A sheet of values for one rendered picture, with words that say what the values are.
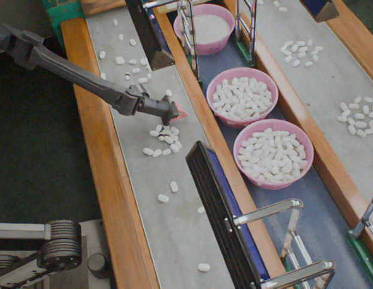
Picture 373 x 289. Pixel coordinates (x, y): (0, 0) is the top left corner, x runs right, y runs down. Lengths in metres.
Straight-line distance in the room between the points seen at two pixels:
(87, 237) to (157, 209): 0.41
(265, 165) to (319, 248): 0.32
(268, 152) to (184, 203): 0.34
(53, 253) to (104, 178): 0.30
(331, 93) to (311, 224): 0.52
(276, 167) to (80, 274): 0.81
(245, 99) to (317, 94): 0.27
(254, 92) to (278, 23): 0.41
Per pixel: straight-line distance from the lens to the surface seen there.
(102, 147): 1.53
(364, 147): 1.56
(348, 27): 1.93
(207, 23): 1.97
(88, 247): 1.69
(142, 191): 1.43
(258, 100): 1.64
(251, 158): 1.47
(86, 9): 2.04
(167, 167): 1.46
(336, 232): 1.45
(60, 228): 1.39
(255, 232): 1.31
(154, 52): 1.31
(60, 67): 1.45
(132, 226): 1.35
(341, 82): 1.73
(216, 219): 0.98
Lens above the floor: 1.97
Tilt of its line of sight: 55 degrees down
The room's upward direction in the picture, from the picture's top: 10 degrees counter-clockwise
